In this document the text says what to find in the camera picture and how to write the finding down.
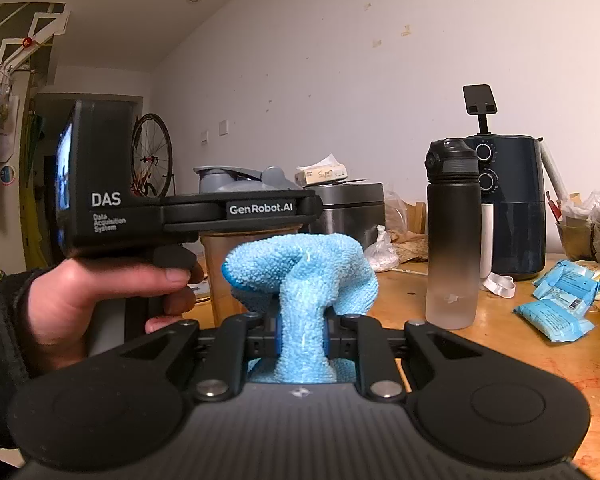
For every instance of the white paper tube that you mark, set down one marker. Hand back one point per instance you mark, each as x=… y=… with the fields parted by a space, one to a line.
x=555 y=175

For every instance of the blue microfiber cloth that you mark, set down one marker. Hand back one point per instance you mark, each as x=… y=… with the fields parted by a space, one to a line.
x=300 y=285

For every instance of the large white wall switch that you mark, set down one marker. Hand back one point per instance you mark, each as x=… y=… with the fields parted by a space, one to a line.
x=223 y=128

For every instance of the small white wall switch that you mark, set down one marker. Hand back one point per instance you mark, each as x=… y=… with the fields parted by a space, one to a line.
x=204 y=137

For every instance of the silver rice cooker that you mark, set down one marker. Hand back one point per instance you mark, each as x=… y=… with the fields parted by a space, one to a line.
x=355 y=210

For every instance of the tissue box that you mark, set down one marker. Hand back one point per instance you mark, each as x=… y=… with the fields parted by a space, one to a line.
x=322 y=174

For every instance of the blue plastic packet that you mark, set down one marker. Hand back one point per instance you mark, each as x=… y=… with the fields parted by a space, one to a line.
x=555 y=320
x=567 y=282

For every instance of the black frosted water bottle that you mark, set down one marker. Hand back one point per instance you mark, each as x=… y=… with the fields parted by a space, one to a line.
x=452 y=240

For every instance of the dark blue air fryer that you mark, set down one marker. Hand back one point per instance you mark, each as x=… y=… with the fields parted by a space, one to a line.
x=515 y=230

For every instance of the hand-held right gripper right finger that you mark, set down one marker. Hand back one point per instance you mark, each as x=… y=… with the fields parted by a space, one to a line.
x=370 y=355

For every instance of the person's left forearm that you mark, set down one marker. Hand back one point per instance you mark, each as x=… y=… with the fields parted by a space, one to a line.
x=5 y=360

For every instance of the black phone stand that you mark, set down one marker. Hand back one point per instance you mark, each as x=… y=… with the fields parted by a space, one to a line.
x=479 y=99

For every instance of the brown paper bag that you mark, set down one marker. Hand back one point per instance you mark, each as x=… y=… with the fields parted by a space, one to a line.
x=412 y=250

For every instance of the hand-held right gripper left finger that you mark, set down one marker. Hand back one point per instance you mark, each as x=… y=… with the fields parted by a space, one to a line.
x=235 y=350

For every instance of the bicycle wheel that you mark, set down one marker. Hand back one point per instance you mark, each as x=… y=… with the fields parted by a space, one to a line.
x=152 y=155

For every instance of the person's left hand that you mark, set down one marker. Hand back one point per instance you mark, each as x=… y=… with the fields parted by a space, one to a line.
x=70 y=305

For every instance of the white staircase railing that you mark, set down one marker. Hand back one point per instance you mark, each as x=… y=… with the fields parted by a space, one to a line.
x=25 y=35

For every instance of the white plastic bag of grains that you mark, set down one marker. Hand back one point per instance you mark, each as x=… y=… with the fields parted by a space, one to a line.
x=382 y=255

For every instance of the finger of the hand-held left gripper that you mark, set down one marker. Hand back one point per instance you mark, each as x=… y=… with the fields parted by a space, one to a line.
x=260 y=209

